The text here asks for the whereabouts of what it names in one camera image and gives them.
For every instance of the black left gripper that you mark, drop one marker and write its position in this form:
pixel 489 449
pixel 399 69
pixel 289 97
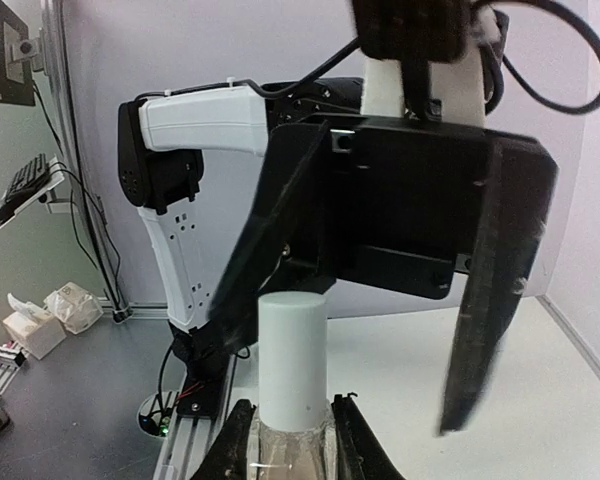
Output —
pixel 401 206

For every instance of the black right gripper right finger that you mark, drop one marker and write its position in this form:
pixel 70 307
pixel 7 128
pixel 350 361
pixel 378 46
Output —
pixel 360 454

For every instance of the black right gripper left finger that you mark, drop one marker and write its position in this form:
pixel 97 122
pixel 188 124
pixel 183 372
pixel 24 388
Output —
pixel 226 459

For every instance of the clear nail polish bottle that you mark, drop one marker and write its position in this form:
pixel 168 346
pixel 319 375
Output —
pixel 308 454

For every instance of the white nail polish cap brush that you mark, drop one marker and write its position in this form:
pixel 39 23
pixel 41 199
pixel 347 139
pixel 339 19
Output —
pixel 292 382

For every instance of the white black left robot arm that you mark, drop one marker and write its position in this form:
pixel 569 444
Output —
pixel 161 142

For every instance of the crumpled plastic bag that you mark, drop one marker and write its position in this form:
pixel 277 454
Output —
pixel 75 307

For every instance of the white tissue box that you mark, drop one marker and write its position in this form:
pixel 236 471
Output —
pixel 34 328

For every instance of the aluminium front frame rail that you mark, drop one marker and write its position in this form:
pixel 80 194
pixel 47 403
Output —
pixel 190 439

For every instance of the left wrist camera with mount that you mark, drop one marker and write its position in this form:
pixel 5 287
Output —
pixel 432 60

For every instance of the aluminium table edge rail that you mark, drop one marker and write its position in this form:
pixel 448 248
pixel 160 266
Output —
pixel 574 337

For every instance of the black monitor on mount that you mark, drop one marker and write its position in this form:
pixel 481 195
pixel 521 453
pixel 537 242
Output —
pixel 21 56

